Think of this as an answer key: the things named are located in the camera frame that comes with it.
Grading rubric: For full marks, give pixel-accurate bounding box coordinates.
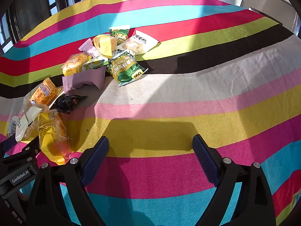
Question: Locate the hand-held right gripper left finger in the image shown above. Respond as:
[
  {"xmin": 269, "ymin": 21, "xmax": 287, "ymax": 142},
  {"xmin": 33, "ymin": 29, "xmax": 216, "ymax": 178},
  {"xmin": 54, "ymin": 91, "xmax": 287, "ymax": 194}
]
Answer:
[{"xmin": 27, "ymin": 136, "xmax": 110, "ymax": 226}]

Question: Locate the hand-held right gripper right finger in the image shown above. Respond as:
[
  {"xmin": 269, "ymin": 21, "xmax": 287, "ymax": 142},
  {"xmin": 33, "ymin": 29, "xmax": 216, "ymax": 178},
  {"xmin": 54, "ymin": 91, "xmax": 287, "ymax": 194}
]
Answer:
[{"xmin": 192, "ymin": 134, "xmax": 277, "ymax": 226}]

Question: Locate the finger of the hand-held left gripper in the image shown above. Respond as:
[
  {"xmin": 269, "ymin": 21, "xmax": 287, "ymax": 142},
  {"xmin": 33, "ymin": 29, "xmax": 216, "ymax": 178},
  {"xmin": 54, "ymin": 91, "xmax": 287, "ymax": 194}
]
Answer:
[
  {"xmin": 0, "ymin": 135, "xmax": 19, "ymax": 157},
  {"xmin": 0, "ymin": 137, "xmax": 40, "ymax": 167}
]

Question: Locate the clear white-label bread packet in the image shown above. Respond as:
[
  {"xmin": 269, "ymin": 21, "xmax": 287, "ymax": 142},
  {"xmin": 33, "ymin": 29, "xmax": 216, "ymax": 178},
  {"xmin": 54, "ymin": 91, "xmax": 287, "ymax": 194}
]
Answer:
[{"xmin": 8, "ymin": 105, "xmax": 49, "ymax": 143}]

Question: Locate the clear yellow bread packet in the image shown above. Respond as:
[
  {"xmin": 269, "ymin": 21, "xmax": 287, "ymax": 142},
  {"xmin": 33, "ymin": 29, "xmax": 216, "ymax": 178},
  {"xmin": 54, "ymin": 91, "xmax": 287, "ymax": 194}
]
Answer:
[{"xmin": 30, "ymin": 109, "xmax": 72, "ymax": 166}]

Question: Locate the orange checked snack packet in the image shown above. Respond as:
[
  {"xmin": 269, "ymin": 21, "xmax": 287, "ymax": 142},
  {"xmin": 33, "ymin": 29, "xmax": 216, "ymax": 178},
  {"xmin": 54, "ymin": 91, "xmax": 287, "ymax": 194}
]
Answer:
[{"xmin": 24, "ymin": 78, "xmax": 63, "ymax": 107}]

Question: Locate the black snack packet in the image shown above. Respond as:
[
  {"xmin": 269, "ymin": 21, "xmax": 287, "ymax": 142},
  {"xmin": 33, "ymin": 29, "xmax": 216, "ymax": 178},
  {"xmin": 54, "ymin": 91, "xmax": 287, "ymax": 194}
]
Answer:
[{"xmin": 48, "ymin": 94, "xmax": 88, "ymax": 115}]

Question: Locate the orange bread packet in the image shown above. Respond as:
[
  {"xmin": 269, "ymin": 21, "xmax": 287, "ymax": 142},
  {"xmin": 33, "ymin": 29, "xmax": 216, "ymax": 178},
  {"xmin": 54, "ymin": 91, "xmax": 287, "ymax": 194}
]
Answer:
[{"xmin": 62, "ymin": 53, "xmax": 93, "ymax": 77}]

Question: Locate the green white lemon packet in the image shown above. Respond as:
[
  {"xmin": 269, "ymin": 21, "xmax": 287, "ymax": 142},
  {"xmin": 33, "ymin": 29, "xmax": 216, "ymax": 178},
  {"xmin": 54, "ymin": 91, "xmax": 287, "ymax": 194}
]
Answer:
[{"xmin": 82, "ymin": 55, "xmax": 109, "ymax": 70}]

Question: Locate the small pink snack packet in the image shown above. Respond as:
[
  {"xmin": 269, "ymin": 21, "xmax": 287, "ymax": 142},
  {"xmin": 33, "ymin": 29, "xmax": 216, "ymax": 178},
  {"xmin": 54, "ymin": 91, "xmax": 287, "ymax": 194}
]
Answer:
[{"xmin": 79, "ymin": 38, "xmax": 99, "ymax": 57}]

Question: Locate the yellow cake packet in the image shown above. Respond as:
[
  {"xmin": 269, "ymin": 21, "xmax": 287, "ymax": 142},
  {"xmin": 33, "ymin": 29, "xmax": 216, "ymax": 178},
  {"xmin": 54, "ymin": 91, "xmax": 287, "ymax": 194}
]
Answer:
[{"xmin": 92, "ymin": 34, "xmax": 118, "ymax": 58}]

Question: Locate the white nut snack packet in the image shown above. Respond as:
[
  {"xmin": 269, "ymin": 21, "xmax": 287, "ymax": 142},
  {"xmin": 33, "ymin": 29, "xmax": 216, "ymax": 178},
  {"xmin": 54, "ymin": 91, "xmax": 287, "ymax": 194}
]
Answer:
[{"xmin": 117, "ymin": 30, "xmax": 159, "ymax": 55}]

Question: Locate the green snack packet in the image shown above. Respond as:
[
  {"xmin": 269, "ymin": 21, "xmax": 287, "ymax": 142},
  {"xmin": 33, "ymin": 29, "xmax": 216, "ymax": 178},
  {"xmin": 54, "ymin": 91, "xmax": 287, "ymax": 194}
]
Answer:
[{"xmin": 109, "ymin": 25, "xmax": 130, "ymax": 44}]

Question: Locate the striped colourful cloth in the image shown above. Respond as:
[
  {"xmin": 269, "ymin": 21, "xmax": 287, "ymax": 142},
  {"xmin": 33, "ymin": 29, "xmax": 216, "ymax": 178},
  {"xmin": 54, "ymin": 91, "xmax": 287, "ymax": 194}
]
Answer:
[{"xmin": 0, "ymin": 0, "xmax": 301, "ymax": 226}]

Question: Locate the large lilac snack packet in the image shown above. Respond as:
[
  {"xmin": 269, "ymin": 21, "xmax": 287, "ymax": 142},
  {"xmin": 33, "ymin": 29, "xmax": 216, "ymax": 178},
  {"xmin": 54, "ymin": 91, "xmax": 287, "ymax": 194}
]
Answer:
[{"xmin": 62, "ymin": 66, "xmax": 106, "ymax": 93}]

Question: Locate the dark green leaf-print packet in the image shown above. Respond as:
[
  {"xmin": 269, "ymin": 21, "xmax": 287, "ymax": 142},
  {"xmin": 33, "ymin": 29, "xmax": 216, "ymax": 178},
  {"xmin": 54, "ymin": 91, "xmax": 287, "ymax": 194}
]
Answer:
[{"xmin": 106, "ymin": 50, "xmax": 149, "ymax": 87}]

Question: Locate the white washing machine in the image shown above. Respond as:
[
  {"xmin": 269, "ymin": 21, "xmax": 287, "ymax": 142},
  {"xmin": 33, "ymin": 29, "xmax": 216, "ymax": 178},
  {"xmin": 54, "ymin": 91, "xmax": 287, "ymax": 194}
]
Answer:
[{"xmin": 240, "ymin": 0, "xmax": 299, "ymax": 34}]

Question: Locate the dark glass door frame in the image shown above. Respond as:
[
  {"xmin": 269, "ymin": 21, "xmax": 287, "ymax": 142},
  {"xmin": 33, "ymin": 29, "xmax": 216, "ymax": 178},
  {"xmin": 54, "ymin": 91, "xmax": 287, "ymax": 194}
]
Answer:
[{"xmin": 0, "ymin": 0, "xmax": 125, "ymax": 50}]

